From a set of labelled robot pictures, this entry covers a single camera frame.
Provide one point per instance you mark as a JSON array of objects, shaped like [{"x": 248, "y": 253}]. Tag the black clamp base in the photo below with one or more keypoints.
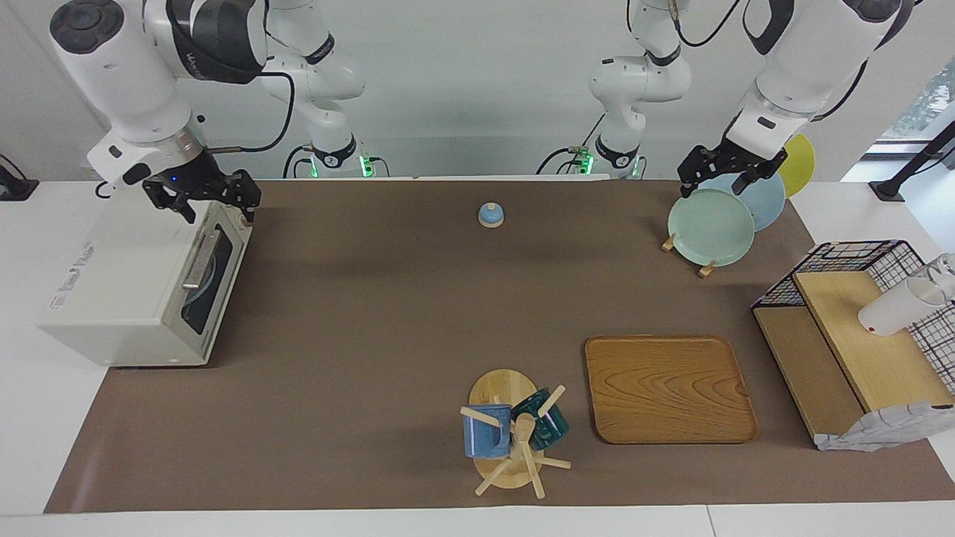
[{"x": 15, "y": 190}]

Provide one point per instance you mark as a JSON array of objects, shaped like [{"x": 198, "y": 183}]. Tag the wooden plate rack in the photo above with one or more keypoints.
[{"x": 668, "y": 243}]

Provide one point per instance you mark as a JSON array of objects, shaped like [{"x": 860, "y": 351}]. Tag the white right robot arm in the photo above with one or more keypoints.
[{"x": 127, "y": 74}]

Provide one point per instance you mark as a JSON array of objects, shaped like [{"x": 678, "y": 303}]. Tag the yellow plate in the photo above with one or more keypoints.
[{"x": 800, "y": 164}]

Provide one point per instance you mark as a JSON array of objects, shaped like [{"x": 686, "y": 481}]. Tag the pale blue racked plate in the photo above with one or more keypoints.
[{"x": 768, "y": 207}]

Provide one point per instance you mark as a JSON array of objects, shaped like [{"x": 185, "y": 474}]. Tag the clear glass cup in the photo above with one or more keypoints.
[{"x": 946, "y": 267}]

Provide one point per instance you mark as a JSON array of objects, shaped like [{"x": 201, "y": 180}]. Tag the window with green trees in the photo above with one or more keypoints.
[{"x": 929, "y": 104}]

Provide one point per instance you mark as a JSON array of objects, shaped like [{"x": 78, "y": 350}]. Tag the dark green mug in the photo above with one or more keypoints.
[{"x": 556, "y": 429}]

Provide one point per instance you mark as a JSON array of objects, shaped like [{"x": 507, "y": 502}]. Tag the wooden mug tree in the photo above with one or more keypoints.
[{"x": 503, "y": 388}]

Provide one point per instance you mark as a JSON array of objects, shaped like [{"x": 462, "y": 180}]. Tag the brown table mat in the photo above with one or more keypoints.
[{"x": 336, "y": 373}]

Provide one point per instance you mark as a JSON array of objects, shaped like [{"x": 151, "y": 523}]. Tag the toaster oven glass door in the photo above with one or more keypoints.
[{"x": 200, "y": 257}]

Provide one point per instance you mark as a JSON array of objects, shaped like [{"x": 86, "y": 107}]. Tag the white toaster oven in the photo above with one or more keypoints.
[{"x": 112, "y": 276}]

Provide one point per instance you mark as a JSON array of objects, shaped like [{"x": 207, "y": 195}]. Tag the white cup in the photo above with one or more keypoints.
[{"x": 891, "y": 309}]

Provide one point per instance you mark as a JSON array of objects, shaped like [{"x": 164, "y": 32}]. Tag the pale green plate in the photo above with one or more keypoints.
[{"x": 710, "y": 227}]

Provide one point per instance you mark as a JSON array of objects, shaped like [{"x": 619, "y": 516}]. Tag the wooden two-level shelf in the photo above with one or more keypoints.
[{"x": 873, "y": 358}]

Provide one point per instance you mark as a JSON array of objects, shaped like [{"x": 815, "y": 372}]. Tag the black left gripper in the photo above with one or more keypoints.
[{"x": 735, "y": 158}]

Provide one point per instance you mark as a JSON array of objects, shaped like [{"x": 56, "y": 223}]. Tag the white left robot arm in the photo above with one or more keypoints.
[{"x": 806, "y": 67}]

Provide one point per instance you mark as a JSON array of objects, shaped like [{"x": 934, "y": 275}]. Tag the brown wooden tray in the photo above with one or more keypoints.
[{"x": 664, "y": 391}]

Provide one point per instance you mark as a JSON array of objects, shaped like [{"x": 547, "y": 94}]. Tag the light blue plate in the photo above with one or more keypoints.
[{"x": 211, "y": 277}]

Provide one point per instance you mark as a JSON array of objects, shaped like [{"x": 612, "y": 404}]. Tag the grey checked cloth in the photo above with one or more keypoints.
[{"x": 888, "y": 429}]

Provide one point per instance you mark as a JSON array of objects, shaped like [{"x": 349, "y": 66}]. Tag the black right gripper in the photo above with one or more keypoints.
[{"x": 190, "y": 179}]

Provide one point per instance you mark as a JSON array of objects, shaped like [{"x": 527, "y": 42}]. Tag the blue mug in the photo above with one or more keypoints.
[{"x": 485, "y": 438}]

